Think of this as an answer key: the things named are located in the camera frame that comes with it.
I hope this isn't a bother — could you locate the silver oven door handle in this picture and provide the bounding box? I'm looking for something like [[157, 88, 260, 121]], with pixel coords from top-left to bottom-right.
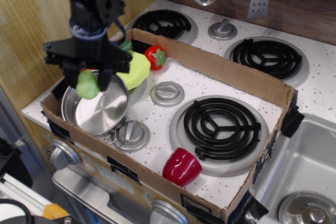
[[53, 168, 150, 223]]

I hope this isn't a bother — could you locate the dark red toy pepper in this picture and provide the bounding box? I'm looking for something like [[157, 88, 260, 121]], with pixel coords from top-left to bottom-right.
[[162, 148, 203, 187]]

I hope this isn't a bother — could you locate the silver left oven knob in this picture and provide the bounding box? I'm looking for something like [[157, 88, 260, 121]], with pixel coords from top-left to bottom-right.
[[50, 140, 82, 170]]

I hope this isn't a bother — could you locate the silver hanging spatula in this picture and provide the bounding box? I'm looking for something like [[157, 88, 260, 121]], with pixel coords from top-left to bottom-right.
[[247, 0, 269, 19]]

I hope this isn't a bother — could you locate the silver metal pan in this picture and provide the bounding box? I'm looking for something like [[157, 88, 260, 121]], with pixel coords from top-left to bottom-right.
[[61, 75, 131, 137]]

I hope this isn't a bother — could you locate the black front right burner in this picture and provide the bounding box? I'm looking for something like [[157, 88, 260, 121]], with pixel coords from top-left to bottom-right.
[[169, 95, 269, 177]]

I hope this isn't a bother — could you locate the silver middle stove knob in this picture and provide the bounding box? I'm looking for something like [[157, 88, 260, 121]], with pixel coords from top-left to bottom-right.
[[151, 81, 185, 108]]

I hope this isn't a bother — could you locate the silver oven knob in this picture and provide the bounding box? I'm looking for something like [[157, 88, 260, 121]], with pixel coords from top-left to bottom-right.
[[150, 199, 189, 224], [50, 140, 82, 170]]

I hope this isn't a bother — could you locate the black back left burner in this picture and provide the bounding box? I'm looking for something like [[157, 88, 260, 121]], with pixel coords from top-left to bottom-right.
[[127, 9, 198, 45]]

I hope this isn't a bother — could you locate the black burner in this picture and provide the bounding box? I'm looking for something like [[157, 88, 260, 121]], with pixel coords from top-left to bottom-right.
[[224, 37, 310, 88], [127, 9, 198, 45], [169, 95, 269, 177]]

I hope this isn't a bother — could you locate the silver back stove knob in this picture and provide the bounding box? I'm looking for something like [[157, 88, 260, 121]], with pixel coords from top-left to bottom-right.
[[208, 19, 238, 41]]

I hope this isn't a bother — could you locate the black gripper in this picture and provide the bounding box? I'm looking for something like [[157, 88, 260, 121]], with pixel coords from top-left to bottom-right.
[[43, 37, 132, 92]]

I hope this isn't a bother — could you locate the silver right oven knob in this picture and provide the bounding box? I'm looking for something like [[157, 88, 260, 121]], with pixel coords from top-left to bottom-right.
[[150, 199, 189, 224]]

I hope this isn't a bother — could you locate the orange object bottom left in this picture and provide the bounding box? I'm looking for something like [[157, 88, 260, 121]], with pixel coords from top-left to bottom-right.
[[42, 204, 69, 220]]

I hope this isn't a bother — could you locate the silver front stove knob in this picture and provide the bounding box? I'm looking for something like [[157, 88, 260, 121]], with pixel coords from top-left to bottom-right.
[[112, 121, 150, 153]]

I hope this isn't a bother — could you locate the silver toy sink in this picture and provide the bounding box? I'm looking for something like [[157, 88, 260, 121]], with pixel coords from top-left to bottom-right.
[[253, 114, 335, 223]]

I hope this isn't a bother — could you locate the red toy strawberry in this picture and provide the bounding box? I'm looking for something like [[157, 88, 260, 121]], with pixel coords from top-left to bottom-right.
[[144, 45, 166, 71]]

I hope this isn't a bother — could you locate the brown cardboard fence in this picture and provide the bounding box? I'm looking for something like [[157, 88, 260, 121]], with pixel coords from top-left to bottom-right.
[[41, 29, 304, 223]]

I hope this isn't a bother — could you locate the silver sink drain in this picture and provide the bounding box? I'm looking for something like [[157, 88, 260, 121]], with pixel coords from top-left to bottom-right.
[[276, 191, 335, 223]]

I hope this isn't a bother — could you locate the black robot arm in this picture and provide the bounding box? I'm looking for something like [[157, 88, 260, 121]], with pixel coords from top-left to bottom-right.
[[43, 0, 132, 92]]

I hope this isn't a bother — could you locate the light green toy broccoli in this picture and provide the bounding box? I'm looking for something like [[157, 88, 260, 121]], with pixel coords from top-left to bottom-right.
[[76, 69, 100, 100]]

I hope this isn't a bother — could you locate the silver stove knob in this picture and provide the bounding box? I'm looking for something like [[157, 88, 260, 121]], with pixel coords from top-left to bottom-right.
[[112, 121, 150, 153], [151, 81, 185, 108], [208, 19, 238, 41]]

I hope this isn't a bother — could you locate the orange toy carrot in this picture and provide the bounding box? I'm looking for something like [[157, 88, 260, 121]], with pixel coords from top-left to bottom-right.
[[82, 39, 133, 74]]

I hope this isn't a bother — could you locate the light green toy lettuce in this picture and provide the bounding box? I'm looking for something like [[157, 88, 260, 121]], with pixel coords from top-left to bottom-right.
[[117, 50, 151, 90]]

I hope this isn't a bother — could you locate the black back right burner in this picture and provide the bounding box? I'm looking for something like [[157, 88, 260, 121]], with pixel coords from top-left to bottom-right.
[[224, 37, 310, 88]]

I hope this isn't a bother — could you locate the black cable bottom left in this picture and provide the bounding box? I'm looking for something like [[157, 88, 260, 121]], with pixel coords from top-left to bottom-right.
[[0, 198, 35, 224]]

